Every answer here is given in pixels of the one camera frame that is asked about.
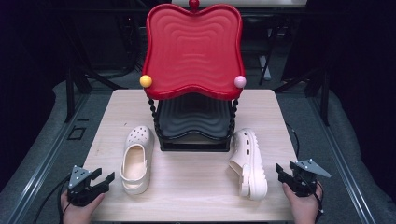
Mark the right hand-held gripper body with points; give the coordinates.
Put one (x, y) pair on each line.
(306, 177)

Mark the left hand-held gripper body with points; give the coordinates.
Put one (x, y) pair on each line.
(79, 189)

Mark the cream clog shoe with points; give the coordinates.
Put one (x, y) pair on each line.
(140, 137)
(246, 146)

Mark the red and black shoe rack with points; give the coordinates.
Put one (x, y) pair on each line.
(193, 46)

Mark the person's left hand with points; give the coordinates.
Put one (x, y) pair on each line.
(77, 214)

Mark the person's right hand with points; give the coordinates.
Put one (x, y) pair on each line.
(303, 210)

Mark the black metal stand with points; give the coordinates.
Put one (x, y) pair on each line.
(70, 93)
(325, 99)

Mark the grey metal floor rail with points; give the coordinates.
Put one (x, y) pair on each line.
(342, 161)
(46, 161)

